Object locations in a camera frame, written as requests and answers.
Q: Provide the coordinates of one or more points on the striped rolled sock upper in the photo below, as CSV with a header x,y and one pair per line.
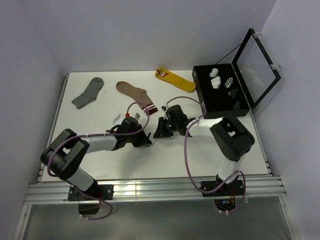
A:
x,y
228,82

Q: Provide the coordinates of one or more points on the dark rolled sock lower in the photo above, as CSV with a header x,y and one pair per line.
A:
x,y
236,105

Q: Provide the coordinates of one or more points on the yellow sock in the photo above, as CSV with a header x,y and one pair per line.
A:
x,y
175,80

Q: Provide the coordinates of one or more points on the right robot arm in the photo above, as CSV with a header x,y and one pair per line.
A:
x,y
232,137

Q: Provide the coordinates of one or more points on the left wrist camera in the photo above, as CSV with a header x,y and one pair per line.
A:
x,y
135,116

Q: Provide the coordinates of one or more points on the grey sock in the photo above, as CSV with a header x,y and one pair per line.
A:
x,y
90,93

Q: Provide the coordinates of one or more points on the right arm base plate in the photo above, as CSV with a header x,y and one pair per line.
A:
x,y
236,188

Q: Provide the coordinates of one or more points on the black storage box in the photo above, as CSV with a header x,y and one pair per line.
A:
x,y
216,101

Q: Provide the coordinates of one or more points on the white sock black stripes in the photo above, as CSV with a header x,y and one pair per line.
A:
x,y
151,137

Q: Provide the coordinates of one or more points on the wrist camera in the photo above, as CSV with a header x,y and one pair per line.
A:
x,y
165,110
135,116

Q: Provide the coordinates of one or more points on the white rolled sock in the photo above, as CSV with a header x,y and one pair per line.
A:
x,y
214,73

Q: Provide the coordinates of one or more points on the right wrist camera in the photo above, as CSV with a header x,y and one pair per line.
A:
x,y
165,110

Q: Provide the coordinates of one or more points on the dark striped rolled sock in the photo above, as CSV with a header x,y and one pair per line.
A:
x,y
233,94

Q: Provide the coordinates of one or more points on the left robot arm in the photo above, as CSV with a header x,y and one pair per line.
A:
x,y
65,154

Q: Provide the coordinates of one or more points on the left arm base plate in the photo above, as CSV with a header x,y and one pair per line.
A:
x,y
100,191

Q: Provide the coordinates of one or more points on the brown striped sock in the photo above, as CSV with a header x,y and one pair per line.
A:
x,y
139,95

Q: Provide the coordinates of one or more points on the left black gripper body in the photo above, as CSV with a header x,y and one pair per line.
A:
x,y
137,139

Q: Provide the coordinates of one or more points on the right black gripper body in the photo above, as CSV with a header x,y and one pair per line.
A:
x,y
167,127

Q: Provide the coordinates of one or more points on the aluminium frame rail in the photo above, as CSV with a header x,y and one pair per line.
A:
x,y
171,189

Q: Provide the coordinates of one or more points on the box lid with glass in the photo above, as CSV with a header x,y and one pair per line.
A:
x,y
256,72

